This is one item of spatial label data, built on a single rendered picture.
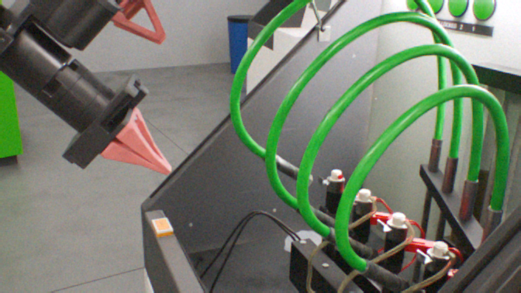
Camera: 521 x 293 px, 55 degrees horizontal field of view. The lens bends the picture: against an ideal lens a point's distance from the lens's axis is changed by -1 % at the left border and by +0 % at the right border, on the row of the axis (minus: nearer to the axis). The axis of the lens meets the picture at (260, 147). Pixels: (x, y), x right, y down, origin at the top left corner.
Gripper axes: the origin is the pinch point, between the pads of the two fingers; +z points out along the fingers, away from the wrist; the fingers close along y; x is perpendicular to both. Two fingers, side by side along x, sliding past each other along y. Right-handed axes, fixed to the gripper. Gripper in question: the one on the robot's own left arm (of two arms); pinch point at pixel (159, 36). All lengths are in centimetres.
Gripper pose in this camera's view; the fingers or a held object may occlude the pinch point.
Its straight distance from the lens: 79.8
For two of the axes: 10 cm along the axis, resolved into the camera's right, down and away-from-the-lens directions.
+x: -6.9, 7.2, -0.5
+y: -1.9, -1.2, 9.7
